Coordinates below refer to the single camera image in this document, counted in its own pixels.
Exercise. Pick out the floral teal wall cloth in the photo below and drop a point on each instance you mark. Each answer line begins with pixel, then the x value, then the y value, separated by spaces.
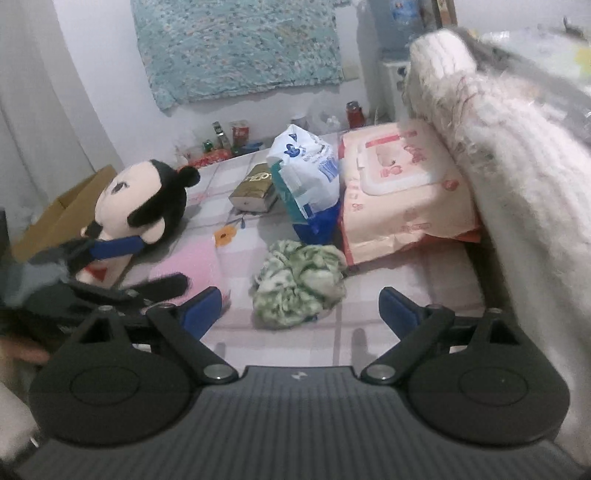
pixel 240 46

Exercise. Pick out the white curtain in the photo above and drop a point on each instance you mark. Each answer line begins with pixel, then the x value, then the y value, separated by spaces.
pixel 37 115

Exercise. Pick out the white red plastic bag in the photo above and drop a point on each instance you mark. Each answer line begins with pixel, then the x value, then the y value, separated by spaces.
pixel 187 150

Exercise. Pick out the big-head black-haired doll plush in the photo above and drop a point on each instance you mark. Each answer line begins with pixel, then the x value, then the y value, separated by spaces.
pixel 138 198

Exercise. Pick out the green can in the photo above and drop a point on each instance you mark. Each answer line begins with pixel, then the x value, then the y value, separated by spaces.
pixel 208 146

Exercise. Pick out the white fluffy blanket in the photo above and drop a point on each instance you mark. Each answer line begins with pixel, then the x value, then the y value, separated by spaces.
pixel 521 184

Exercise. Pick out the brown cardboard box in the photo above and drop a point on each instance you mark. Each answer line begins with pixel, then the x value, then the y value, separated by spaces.
pixel 60 217

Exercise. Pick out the pink soft packet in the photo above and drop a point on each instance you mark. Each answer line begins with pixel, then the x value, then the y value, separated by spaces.
pixel 194 263

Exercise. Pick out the pink white wet wipes pack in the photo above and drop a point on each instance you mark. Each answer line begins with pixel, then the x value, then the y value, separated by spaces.
pixel 401 194

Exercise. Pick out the white water dispenser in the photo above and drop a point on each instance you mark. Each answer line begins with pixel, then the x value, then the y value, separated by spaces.
pixel 392 87

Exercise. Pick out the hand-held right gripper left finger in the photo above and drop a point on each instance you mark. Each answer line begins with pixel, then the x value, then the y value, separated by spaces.
pixel 203 314

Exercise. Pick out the dark glass bottle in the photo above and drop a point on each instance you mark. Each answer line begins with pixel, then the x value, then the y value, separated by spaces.
pixel 220 136

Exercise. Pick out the grey cloth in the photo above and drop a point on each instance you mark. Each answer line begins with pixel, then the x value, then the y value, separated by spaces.
pixel 545 97

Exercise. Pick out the blue plastic holder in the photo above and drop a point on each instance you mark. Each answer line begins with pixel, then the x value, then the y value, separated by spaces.
pixel 253 146

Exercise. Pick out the gold tissue box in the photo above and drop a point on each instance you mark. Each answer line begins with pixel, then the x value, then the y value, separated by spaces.
pixel 254 187

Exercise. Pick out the person's left hand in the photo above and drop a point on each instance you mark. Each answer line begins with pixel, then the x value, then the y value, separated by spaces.
pixel 27 353

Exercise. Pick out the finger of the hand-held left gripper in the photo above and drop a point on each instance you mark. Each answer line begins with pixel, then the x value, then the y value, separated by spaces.
pixel 161 286
pixel 115 247

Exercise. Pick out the red drink carton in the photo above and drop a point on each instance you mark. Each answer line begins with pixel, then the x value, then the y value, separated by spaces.
pixel 240 134

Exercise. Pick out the green patterned cloth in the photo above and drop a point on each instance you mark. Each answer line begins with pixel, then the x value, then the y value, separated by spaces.
pixel 300 281

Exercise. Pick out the white wall socket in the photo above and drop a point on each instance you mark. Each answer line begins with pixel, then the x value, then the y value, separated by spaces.
pixel 352 72

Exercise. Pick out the red thermos bottle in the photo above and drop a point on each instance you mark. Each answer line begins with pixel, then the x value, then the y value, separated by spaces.
pixel 355 115

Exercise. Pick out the white blue plastic pack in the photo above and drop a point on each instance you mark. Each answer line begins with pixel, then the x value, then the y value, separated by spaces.
pixel 309 161

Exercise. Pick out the teal soft packet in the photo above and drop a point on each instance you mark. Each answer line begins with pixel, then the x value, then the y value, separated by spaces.
pixel 286 198

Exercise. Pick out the small white bucket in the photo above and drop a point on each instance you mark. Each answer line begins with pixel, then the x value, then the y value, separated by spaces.
pixel 299 121

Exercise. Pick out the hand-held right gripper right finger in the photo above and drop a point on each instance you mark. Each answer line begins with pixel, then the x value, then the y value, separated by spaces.
pixel 399 314

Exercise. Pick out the blue water jug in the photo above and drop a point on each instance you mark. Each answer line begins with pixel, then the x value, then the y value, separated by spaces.
pixel 397 27

